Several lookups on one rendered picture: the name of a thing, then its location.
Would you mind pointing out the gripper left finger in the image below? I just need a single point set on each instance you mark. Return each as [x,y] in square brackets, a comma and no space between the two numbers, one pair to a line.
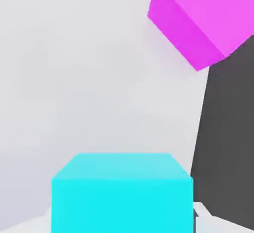
[37,226]

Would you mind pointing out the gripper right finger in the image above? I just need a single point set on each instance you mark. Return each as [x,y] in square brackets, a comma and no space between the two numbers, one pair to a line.
[210,224]

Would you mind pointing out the small cyan cube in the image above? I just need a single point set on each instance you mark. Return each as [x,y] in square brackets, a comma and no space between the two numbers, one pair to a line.
[122,201]

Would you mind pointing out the large magenta box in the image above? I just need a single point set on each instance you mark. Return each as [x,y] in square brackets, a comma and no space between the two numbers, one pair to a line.
[202,14]

